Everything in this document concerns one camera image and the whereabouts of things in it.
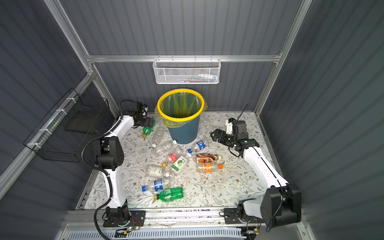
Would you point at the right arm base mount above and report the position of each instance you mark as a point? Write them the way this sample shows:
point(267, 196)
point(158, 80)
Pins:
point(233, 216)

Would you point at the white ventilation grille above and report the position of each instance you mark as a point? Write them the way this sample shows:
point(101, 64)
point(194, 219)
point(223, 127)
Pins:
point(176, 234)

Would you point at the clear bottle white cap far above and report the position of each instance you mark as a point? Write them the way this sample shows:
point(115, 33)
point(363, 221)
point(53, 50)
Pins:
point(158, 136)

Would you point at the orange label bottle orange cap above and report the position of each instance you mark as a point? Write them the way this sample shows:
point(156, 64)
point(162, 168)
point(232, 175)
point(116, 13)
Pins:
point(208, 168)

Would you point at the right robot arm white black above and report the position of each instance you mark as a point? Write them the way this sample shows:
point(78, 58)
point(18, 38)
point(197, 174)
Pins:
point(282, 202)

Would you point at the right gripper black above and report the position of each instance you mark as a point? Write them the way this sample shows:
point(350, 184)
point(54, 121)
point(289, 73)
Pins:
point(223, 135)

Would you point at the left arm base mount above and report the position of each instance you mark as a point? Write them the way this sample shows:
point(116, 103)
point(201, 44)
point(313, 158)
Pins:
point(124, 219)

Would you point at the white wire mesh basket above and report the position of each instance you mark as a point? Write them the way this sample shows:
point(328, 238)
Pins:
point(171, 72)

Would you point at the black wire basket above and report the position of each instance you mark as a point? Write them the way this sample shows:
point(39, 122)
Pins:
point(62, 136)

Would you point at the teal bin with yellow rim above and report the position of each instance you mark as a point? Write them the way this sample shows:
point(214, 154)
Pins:
point(185, 134)

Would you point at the items in white basket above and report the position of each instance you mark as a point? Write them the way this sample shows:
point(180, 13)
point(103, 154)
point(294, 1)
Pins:
point(201, 78)

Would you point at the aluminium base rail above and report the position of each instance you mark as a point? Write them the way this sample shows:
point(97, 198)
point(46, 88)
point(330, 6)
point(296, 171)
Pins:
point(157, 218)

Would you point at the green bottle yellow cap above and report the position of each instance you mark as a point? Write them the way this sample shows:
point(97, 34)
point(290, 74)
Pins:
point(169, 195)
point(148, 128)

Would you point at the blue label bottle blue cap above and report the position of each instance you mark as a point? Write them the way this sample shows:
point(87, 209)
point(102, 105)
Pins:
point(157, 186)

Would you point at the pink label bottle yellow cap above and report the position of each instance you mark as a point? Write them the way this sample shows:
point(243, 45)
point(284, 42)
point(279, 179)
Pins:
point(172, 157)

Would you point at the clear ribbed bottle white cap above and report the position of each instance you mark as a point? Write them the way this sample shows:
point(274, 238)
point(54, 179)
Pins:
point(165, 148)

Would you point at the lime label bottle white cap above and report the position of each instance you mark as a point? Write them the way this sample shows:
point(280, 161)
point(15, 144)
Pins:
point(181, 163)

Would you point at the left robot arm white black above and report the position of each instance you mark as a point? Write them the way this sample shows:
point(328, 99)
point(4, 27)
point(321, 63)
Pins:
point(105, 154)

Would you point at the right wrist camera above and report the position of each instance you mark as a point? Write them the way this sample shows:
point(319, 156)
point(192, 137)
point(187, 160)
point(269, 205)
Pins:
point(230, 125)

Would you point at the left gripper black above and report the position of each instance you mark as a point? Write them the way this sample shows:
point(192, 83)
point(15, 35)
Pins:
point(145, 124)

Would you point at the brown tea bottle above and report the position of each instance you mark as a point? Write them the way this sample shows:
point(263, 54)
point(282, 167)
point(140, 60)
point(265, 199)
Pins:
point(205, 158)

